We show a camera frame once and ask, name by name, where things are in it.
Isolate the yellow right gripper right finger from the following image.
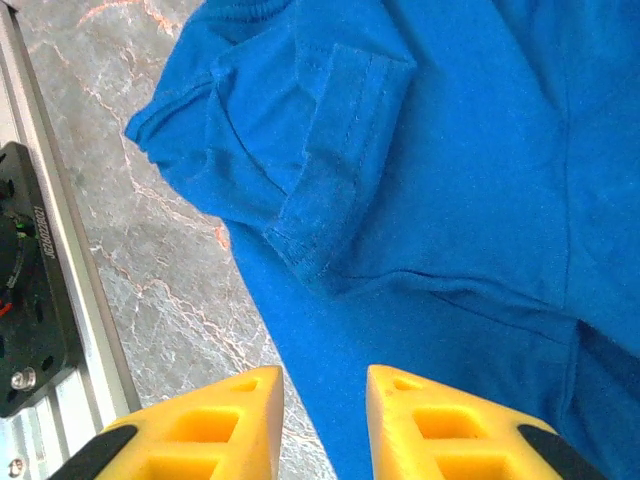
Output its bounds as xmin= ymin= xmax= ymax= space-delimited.
xmin=365 ymin=364 xmax=610 ymax=480

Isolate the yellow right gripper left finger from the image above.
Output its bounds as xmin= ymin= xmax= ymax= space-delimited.
xmin=47 ymin=364 xmax=286 ymax=480

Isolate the blue t-shirt with panda print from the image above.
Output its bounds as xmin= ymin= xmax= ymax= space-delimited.
xmin=124 ymin=0 xmax=640 ymax=480

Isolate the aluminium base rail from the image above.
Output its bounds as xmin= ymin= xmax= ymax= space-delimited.
xmin=0 ymin=0 xmax=144 ymax=480

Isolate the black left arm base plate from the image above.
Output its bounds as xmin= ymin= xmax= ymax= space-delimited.
xmin=0 ymin=141 xmax=82 ymax=419

